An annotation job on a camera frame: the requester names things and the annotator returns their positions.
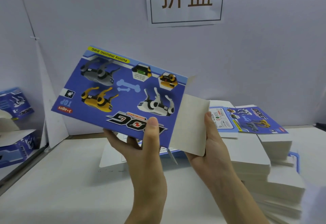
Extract blue dog-print cardboard box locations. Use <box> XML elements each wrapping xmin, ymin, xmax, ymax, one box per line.
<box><xmin>51</xmin><ymin>45</ymin><xmax>211</xmax><ymax>158</ymax></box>

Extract person's left hand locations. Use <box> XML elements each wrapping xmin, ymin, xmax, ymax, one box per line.
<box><xmin>103</xmin><ymin>117</ymin><xmax>168</xmax><ymax>211</ymax></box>

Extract white paper wall sign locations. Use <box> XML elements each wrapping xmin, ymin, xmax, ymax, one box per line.
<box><xmin>145</xmin><ymin>0</ymin><xmax>227</xmax><ymax>28</ymax></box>

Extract pile of blue boxes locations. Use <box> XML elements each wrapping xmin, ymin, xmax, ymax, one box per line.
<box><xmin>0</xmin><ymin>87</ymin><xmax>38</xmax><ymax>169</ymax></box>

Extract person's right forearm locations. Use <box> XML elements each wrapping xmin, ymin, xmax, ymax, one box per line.
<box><xmin>211</xmin><ymin>169</ymin><xmax>271</xmax><ymax>224</ymax></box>

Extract person's right hand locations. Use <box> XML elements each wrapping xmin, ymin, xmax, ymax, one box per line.
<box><xmin>184</xmin><ymin>112</ymin><xmax>236</xmax><ymax>187</ymax></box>

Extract person's left forearm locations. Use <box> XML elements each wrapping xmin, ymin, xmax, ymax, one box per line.
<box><xmin>125</xmin><ymin>198</ymin><xmax>168</xmax><ymax>224</ymax></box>

